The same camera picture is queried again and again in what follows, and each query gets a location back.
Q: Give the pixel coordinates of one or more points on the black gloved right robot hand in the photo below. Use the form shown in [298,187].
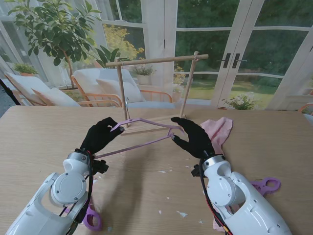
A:
[195,139]

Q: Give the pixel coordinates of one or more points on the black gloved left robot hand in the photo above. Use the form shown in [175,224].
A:
[97,139]

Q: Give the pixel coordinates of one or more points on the pink square towel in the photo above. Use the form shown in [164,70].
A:
[220,129]

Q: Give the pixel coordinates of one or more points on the pink hanger with metal hook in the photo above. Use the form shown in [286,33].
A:
[146,144]

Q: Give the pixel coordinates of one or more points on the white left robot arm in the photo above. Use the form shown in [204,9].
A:
[56,195]

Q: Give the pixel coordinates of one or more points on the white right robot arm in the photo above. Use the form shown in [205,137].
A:
[239,200]

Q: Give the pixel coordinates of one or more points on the purple plastic clothes peg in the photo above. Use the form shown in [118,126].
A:
[91,218]
[267,184]

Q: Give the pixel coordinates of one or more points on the wooden tabletop drying rack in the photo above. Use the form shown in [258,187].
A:
[156,59]

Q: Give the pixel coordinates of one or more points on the printed garden room backdrop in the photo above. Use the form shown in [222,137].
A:
[207,41]

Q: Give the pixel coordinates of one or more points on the black tripod stand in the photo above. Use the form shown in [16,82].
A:
[7,91]

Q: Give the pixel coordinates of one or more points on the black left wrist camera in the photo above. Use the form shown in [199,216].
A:
[101,167]

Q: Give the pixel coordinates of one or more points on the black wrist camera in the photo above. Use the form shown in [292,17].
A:
[101,167]
[195,171]

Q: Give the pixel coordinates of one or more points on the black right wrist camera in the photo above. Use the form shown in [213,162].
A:
[195,171]

